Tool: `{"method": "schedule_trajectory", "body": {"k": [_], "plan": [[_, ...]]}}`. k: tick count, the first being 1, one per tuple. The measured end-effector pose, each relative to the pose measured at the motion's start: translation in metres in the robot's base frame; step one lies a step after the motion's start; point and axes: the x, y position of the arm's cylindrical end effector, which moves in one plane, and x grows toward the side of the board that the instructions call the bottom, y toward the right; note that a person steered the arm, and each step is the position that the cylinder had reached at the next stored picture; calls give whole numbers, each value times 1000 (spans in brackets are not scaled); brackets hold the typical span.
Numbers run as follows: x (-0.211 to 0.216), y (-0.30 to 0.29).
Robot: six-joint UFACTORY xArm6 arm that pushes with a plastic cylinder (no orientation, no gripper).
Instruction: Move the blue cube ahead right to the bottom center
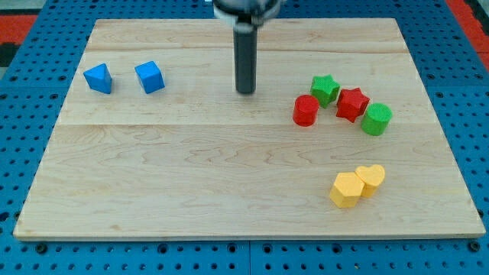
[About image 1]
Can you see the red cylinder block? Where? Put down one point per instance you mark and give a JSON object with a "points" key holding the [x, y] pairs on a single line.
{"points": [[305, 110]]}

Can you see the green star block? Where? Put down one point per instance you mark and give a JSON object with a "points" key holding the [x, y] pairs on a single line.
{"points": [[325, 89]]}

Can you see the blue cube block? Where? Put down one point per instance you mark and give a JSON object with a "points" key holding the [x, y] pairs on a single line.
{"points": [[150, 77]]}

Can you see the red star block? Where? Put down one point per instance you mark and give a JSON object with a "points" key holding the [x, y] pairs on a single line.
{"points": [[351, 104]]}

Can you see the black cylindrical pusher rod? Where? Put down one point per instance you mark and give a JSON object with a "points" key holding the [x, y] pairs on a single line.
{"points": [[245, 57]]}

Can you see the yellow heart block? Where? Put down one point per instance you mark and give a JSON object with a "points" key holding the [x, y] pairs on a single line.
{"points": [[372, 177]]}

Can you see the blue triangular prism block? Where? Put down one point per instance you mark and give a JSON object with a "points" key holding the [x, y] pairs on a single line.
{"points": [[99, 79]]}

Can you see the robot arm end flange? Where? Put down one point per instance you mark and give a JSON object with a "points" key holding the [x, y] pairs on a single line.
{"points": [[254, 12]]}

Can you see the yellow hexagon block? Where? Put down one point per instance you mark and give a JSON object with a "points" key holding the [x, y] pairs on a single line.
{"points": [[346, 190]]}

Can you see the green cylinder block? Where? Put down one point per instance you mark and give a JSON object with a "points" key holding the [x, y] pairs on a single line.
{"points": [[376, 119]]}

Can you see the light wooden board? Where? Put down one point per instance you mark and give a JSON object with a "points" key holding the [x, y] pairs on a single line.
{"points": [[198, 161]]}

